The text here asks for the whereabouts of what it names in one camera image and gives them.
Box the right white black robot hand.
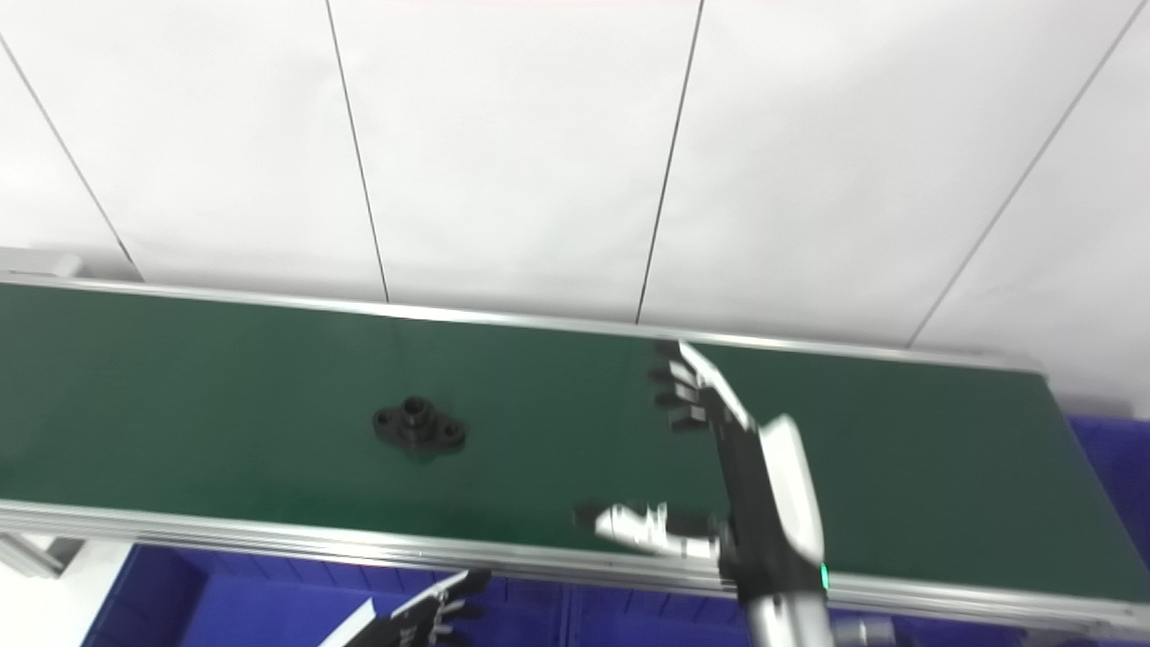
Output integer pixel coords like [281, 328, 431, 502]
[573, 339, 828, 602]

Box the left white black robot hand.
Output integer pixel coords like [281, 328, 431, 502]
[319, 568, 493, 647]

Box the black flanged machine part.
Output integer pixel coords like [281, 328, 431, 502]
[372, 396, 469, 456]

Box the green conveyor belt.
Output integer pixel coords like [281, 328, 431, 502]
[0, 283, 1150, 605]
[0, 272, 1150, 641]

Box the large blue plastic bin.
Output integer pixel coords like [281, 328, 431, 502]
[1065, 414, 1150, 647]

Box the grey conveyor end housing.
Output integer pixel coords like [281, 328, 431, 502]
[0, 249, 84, 279]

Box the aluminium conveyor support bracket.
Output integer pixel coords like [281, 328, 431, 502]
[0, 532, 87, 579]

